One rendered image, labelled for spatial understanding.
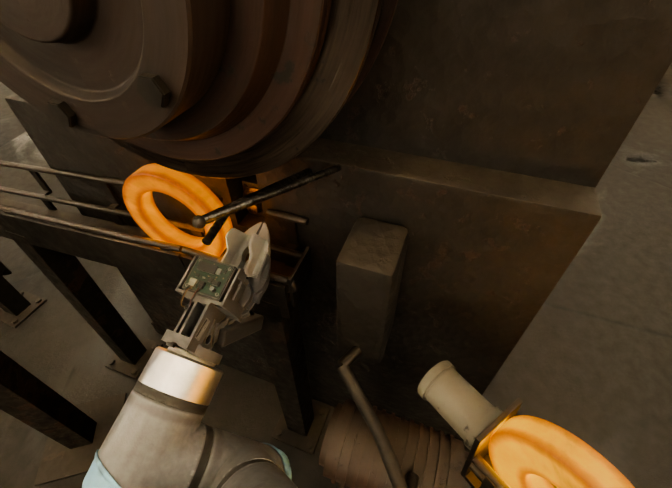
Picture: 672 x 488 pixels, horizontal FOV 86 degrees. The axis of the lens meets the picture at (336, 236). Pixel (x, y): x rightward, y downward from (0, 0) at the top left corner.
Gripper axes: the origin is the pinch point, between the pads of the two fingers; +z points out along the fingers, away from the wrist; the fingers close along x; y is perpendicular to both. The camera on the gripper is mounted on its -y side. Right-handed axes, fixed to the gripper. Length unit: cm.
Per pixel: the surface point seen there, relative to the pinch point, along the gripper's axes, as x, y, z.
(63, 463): 55, -60, -56
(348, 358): -17.5, -10.7, -12.3
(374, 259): -19.2, 6.1, -2.2
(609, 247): -98, -105, 80
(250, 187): 6.2, -0.8, 8.0
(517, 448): -38.4, 3.9, -17.2
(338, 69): -14.9, 28.3, 3.7
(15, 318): 112, -68, -29
